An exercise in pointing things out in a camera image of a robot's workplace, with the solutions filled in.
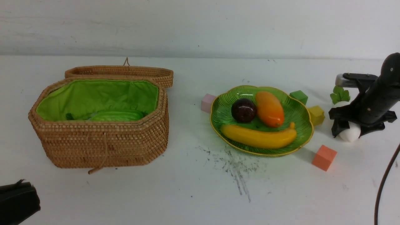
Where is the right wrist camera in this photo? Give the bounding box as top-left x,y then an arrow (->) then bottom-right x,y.
335,73 -> 378,92

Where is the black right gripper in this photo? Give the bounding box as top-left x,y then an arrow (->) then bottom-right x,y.
328,75 -> 399,138

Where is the yellow plastic banana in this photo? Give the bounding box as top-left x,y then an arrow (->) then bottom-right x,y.
220,122 -> 297,149

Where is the green foam cube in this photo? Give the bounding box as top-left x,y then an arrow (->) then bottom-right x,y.
289,90 -> 308,105

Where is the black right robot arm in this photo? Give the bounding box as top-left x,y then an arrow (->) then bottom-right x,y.
328,53 -> 400,137

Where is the orange foam cube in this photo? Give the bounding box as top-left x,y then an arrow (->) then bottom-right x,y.
312,145 -> 337,171

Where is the woven rattan basket green lining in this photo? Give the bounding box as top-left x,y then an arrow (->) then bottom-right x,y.
28,77 -> 170,175

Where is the white plastic radish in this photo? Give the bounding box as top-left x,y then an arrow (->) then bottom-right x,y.
330,85 -> 361,143

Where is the yellow foam cube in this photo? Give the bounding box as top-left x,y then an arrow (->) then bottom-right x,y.
308,105 -> 325,127

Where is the orange yellow plastic mango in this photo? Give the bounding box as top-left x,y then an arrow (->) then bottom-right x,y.
255,91 -> 285,128

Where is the woven rattan basket lid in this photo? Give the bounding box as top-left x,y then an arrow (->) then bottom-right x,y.
64,57 -> 174,88

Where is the dark purple plastic mangosteen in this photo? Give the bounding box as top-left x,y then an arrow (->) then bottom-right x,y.
231,98 -> 257,123

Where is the green glass leaf plate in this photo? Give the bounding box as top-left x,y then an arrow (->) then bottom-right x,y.
210,85 -> 314,157

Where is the green plastic cucumber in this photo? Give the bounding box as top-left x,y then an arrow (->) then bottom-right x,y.
88,110 -> 146,122

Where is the orange plastic carrot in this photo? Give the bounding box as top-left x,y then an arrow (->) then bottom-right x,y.
65,113 -> 75,121

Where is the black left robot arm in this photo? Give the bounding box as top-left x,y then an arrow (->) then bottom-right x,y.
0,179 -> 41,225

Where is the pink foam cube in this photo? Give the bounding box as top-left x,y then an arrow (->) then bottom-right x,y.
200,93 -> 216,114

